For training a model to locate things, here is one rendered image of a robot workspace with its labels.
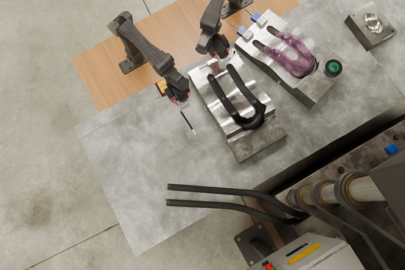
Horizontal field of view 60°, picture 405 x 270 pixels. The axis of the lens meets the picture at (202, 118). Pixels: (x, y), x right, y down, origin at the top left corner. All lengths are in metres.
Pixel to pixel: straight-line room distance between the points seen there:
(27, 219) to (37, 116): 0.74
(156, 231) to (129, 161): 0.36
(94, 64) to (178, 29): 0.48
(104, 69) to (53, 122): 1.02
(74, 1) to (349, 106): 2.29
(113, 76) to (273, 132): 0.87
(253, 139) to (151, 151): 0.49
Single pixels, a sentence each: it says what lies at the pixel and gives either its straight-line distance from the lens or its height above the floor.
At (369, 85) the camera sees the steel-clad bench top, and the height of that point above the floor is 0.80.
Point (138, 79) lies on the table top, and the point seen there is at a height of 0.80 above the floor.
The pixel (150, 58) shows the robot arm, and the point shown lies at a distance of 1.41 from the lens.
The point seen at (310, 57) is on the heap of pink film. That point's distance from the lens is 1.80.
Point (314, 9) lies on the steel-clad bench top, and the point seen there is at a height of 0.80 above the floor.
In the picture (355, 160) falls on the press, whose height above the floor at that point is 0.79.
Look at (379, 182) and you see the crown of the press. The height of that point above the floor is 1.83.
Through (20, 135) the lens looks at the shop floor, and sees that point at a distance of 2.91.
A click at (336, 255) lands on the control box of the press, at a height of 1.47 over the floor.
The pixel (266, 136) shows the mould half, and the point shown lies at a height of 0.86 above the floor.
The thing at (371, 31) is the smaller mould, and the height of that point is 0.85.
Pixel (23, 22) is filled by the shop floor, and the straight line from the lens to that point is 3.27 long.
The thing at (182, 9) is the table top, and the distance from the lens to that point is 1.98.
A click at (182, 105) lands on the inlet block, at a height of 0.96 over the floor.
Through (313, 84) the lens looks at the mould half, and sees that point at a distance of 1.72.
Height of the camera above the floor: 2.47
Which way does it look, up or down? 75 degrees down
